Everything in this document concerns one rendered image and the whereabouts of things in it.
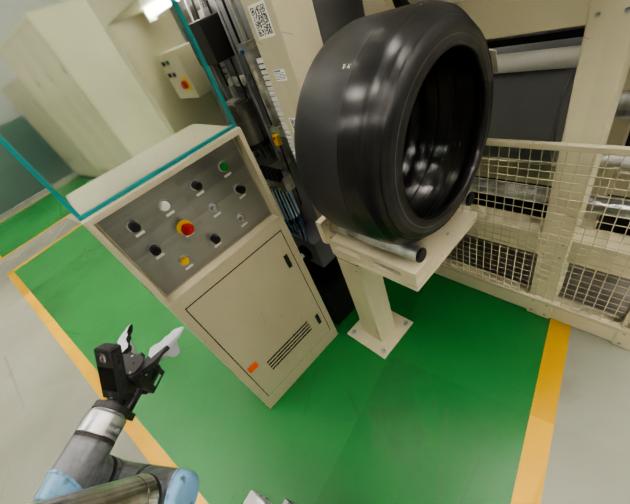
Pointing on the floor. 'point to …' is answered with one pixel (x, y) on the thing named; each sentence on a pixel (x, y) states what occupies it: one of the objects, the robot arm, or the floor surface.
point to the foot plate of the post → (385, 337)
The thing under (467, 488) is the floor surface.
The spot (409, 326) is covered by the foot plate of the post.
